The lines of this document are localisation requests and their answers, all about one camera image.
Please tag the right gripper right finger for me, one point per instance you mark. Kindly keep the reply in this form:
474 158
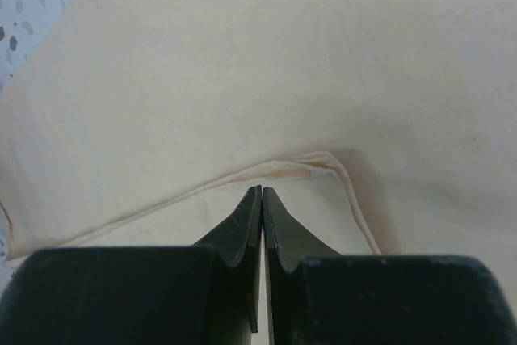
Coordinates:
318 296

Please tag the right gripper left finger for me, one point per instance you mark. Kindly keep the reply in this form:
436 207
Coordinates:
206 293

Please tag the beige cloth mat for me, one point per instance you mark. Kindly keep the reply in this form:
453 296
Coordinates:
126 103

